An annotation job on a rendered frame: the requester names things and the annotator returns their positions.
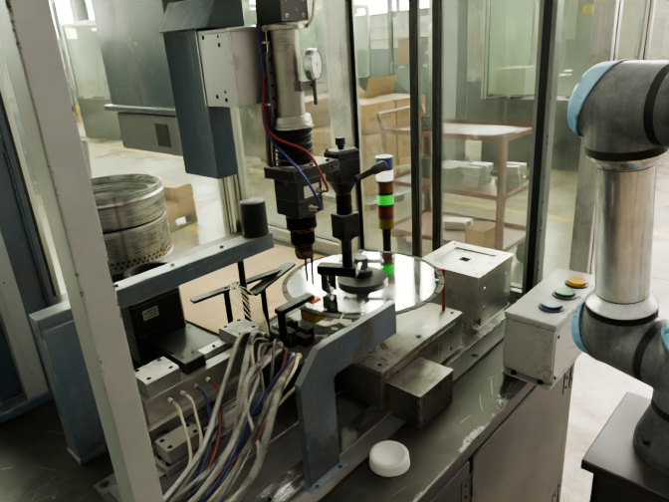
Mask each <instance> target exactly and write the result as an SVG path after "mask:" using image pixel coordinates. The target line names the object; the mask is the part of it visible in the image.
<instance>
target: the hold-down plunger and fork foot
mask: <svg viewBox="0 0 669 502"><path fill-rule="evenodd" d="M340 243H341V258H342V263H334V262H320V263H319V264H318V265H317V275H321V286H322V291H324V292H326V293H329V292H330V289H329V284H333V286H334V290H336V277H335V276H340V277H351V278H356V276H357V275H358V273H359V265H358V264H353V259H352V242H351V241H340Z"/></svg>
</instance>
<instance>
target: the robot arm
mask: <svg viewBox="0 0 669 502"><path fill-rule="evenodd" d="M567 122H568V125H569V128H570V129H572V132H573V133H575V134H576V135H577V136H579V137H584V154H585V156H586V157H587V158H588V159H590V160H591V161H592V162H594V164H595V217H594V288H593V289H591V290H590V291H589V292H588V293H587V294H586V296H585V297H584V298H582V299H581V300H580V302H579V303H578V304H577V306H576V307H575V309H574V310H575V315H572V318H571V324H570V330H571V336H572V339H573V341H574V343H575V344H576V346H577V347H578V348H579V349H580V350H581V351H582V352H584V353H586V354H588V355H589V356H590V357H591V358H593V359H594V360H596V361H598V362H601V363H605V364H607V365H609V366H611V367H613V368H614V369H616V370H618V371H620V372H622V373H624V374H626V375H628V376H630V377H633V378H635V379H637V380H639V381H641V382H643V383H645V384H647V385H649V386H651V387H652V388H653V390H652V397H651V402H650V404H649V406H648V407H647V408H646V410H645V411H644V413H643V414H642V416H641V417H640V419H639V420H638V422H637V423H636V425H635V428H634V434H633V445H634V447H635V449H636V451H637V453H638V454H639V455H640V456H641V458H642V459H643V460H644V461H646V462H647V463H648V464H649V465H651V466H652V467H653V468H655V469H657V470H658V471H660V472H662V473H664V474H666V475H668V476H669V320H666V319H664V318H661V317H660V316H659V299H658V297H657V296H656V295H655V294H654V293H653V292H651V291H650V278H651V260H652V242H653V223H654V205H655V187H656V168H657V161H658V159H660V158H661V157H662V156H664V155H665V154H666V153H667V152H668V151H669V61H632V60H630V59H622V60H619V61H610V62H602V63H599V64H597V65H595V66H593V67H591V68H590V69H589V70H588V71H586V72H585V73H584V74H583V76H582V77H581V78H580V80H579V82H578V84H577V85H575V87H574V89H573V91H572V94H571V96H570V99H569V103H568V107H567Z"/></svg>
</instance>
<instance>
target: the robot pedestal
mask: <svg viewBox="0 0 669 502"><path fill-rule="evenodd" d="M650 402H651V398H648V397H645V396H642V395H639V394H636V393H633V392H630V391H627V392H626V394H625V395H624V397H623V398H622V400H621V401H620V403H619V404H618V406H617V407H616V409H615V410H614V412H613V413H612V415H611V416H610V418H609V419H608V421H607V422H606V424H605V425H604V427H603V428H602V430H601V431H600V433H599V434H598V436H597V437H596V439H595V440H594V441H593V442H592V444H591V445H590V447H589V448H588V450H587V451H586V453H585V454H584V456H583V458H582V459H581V463H580V468H581V469H583V470H586V471H588V472H590V473H593V476H592V484H591V491H590V499H589V502H669V476H668V475H666V474H664V473H662V472H660V471H658V470H657V469H655V468H653V467H652V466H651V465H649V464H648V463H647V462H646V461H644V460H643V459H642V458H641V456H640V455H639V454H638V453H637V451H636V449H635V447H634V445H633V434H634V428H635V425H636V423H637V422H638V420H639V419H640V417H641V416H642V414H643V413H644V411H645V410H646V408H647V407H648V406H649V404H650Z"/></svg>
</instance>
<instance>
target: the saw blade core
mask: <svg viewBox="0 0 669 502"><path fill-rule="evenodd" d="M376 254H377V255H376ZM366 256H367V257H368V259H383V263H382V264H373V263H368V266H371V267H376V268H380V269H382V270H384V271H385V272H386V273H387V282H386V283H385V284H384V285H383V286H381V287H379V288H376V289H372V290H366V291H355V290H349V289H345V288H343V287H341V286H340V285H339V284H338V283H337V280H336V290H334V291H333V292H332V293H329V294H327V293H326V292H324V291H322V286H321V275H317V265H318V264H319V263H320V262H334V263H339V259H340V258H341V255H336V256H332V257H328V258H324V259H321V260H318V261H315V262H314V283H315V285H312V276H311V263H310V264H308V275H309V282H307V281H306V271H305V266H304V267H303V268H301V269H300V270H298V271H297V272H296V273H295V274H294V275H292V277H291V278H290V280H289V282H288V292H289V294H290V295H291V297H292V298H293V299H295V298H297V297H299V296H301V295H303V294H305V293H307V292H309V293H312V294H315V296H318V297H321V300H320V301H319V302H317V303H315V304H314V305H312V304H309V303H305V304H304V306H306V307H311V309H314V310H317V311H321V312H326V313H332V314H340V315H342V314H343V312H345V313H344V315H364V313H365V314H368V313H369V312H371V311H373V310H374V309H376V308H378V307H379V306H381V305H383V304H384V303H386V302H388V301H393V302H395V304H396V311H397V310H400V309H404V308H407V309H408V307H410V306H412V305H415V304H417V303H419V302H421V301H423V300H425V299H426V298H428V297H429V296H430V295H431V294H432V293H434V291H435V290H436V288H437V286H438V283H439V281H431V279H438V275H437V274H436V272H435V271H434V270H433V269H432V268H431V267H430V266H428V265H427V264H425V263H423V262H421V261H419V260H416V259H414V258H409V257H407V256H403V255H397V254H391V253H379V252H378V253H377V252H366ZM329 259H330V260H329ZM417 299H418V300H417Z"/></svg>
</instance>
